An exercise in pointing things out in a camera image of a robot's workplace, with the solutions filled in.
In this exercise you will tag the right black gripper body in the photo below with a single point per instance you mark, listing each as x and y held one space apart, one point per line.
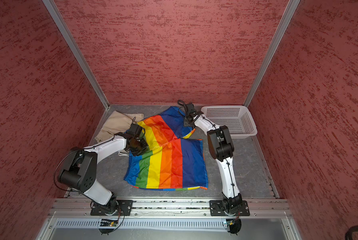
187 122

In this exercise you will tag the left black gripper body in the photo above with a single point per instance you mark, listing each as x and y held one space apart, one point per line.
139 147

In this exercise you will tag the beige drawstring shorts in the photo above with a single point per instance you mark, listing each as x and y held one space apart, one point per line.
117 122

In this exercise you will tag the colourful blue orange shorts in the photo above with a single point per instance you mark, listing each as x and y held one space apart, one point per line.
173 161

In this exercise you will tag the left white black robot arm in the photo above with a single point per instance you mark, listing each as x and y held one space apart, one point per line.
79 169

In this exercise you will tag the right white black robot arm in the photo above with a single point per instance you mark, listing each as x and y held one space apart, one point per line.
221 148

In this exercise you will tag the white perforated plastic basket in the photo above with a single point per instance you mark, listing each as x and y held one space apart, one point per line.
237 118

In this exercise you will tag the left small circuit board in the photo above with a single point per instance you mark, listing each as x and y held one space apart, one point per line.
108 223

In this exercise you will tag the small circuit board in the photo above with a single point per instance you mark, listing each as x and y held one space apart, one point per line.
230 223
108 223

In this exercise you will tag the right small circuit board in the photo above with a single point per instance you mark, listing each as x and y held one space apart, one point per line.
230 223

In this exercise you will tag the right corner aluminium profile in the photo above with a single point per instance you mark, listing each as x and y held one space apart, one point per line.
277 37

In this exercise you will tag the corner aluminium profile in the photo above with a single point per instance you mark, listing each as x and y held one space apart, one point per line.
277 37
69 39

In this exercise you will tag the left corner aluminium profile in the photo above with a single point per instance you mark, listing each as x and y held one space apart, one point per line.
69 39

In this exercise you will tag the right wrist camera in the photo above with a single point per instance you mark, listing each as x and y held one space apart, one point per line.
190 107

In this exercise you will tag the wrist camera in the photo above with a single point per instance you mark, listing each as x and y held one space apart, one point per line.
136 131
190 107

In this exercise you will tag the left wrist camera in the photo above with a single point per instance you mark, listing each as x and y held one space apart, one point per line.
136 131

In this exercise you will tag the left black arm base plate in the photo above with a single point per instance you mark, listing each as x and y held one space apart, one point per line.
122 207

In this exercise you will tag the aluminium mounting rail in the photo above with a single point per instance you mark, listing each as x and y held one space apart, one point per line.
79 207

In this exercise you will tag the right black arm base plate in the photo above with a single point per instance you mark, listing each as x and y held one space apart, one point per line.
219 208

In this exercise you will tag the white slotted cable duct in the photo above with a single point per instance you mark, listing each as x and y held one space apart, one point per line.
151 224

